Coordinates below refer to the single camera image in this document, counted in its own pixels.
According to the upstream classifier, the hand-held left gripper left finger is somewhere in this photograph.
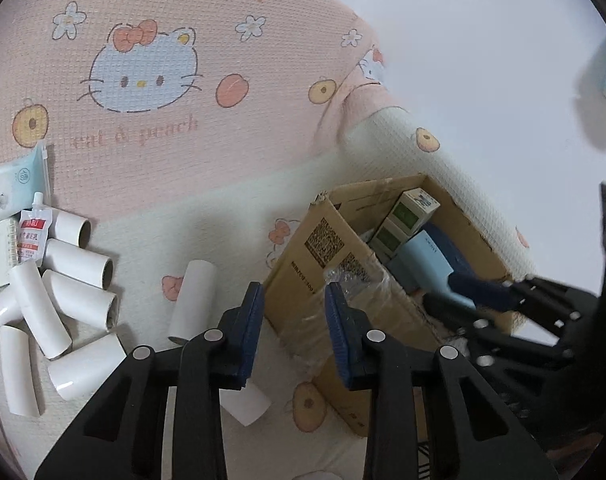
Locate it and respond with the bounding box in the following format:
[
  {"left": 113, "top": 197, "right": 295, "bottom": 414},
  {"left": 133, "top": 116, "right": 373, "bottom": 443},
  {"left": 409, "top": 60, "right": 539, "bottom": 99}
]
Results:
[{"left": 33, "top": 281, "right": 266, "bottom": 480}]

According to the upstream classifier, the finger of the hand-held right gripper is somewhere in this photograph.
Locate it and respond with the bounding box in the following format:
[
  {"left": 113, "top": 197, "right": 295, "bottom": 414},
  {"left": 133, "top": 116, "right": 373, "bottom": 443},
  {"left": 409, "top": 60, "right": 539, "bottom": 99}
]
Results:
[
  {"left": 447, "top": 271, "right": 601, "bottom": 333},
  {"left": 422, "top": 292, "right": 576, "bottom": 378}
]

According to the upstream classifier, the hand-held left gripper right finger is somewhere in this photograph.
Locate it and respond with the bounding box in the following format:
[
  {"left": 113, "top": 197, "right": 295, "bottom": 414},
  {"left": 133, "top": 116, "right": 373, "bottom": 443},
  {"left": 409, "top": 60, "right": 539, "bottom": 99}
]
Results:
[{"left": 324, "top": 281, "right": 558, "bottom": 480}]

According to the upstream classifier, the light blue box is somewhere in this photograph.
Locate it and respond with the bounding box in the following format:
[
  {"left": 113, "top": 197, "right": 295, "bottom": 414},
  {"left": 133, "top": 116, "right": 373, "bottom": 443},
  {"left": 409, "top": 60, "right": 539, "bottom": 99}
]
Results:
[{"left": 385, "top": 230, "right": 478, "bottom": 311}]

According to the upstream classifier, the white cardboard tube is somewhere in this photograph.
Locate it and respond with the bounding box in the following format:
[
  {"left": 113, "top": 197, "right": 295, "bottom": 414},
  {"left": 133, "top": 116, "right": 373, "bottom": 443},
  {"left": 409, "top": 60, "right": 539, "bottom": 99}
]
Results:
[
  {"left": 168, "top": 260, "right": 219, "bottom": 346},
  {"left": 8, "top": 262, "right": 73, "bottom": 361},
  {"left": 219, "top": 380, "right": 273, "bottom": 428},
  {"left": 47, "top": 332, "right": 128, "bottom": 402}
]

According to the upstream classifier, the brown cardboard box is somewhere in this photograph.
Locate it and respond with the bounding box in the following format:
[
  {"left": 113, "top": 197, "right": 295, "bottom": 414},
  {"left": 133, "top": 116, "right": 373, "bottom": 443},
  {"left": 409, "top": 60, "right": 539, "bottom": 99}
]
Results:
[{"left": 263, "top": 173, "right": 536, "bottom": 438}]

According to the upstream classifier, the pile of white paper tubes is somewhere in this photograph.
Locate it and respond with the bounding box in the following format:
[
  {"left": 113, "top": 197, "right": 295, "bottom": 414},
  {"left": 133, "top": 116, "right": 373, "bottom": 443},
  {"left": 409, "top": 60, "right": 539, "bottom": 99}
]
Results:
[{"left": 0, "top": 207, "right": 120, "bottom": 418}]

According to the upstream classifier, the dark blue round container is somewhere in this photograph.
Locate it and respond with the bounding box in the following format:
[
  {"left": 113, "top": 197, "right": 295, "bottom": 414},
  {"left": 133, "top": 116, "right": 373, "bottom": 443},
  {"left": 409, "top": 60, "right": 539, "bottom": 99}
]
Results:
[{"left": 423, "top": 222, "right": 476, "bottom": 281}]

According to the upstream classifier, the clear plastic film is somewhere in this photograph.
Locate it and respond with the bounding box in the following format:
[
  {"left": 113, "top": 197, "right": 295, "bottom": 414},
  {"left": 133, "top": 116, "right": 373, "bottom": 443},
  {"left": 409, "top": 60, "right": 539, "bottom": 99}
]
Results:
[{"left": 303, "top": 265, "right": 419, "bottom": 376}]

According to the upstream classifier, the green and white carton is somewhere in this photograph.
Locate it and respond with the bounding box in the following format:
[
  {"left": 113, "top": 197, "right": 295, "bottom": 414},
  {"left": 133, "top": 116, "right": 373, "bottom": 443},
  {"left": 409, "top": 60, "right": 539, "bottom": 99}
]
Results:
[
  {"left": 389, "top": 187, "right": 441, "bottom": 233},
  {"left": 368, "top": 217, "right": 419, "bottom": 261}
]

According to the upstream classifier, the pink printed blanket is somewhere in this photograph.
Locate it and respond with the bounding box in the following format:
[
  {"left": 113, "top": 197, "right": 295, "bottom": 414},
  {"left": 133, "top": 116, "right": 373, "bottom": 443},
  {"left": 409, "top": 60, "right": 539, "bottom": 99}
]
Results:
[{"left": 0, "top": 0, "right": 538, "bottom": 480}]

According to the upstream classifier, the white and red pouch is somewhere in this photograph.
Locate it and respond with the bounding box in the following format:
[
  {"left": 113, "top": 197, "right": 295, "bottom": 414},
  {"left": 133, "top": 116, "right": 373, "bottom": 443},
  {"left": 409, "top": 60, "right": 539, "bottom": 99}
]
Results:
[{"left": 18, "top": 192, "right": 54, "bottom": 267}]

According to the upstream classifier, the light blue wipes packet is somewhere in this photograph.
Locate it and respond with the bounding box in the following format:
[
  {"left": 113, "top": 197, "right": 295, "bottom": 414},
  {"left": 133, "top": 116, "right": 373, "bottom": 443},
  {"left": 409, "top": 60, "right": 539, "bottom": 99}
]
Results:
[{"left": 0, "top": 141, "right": 51, "bottom": 231}]

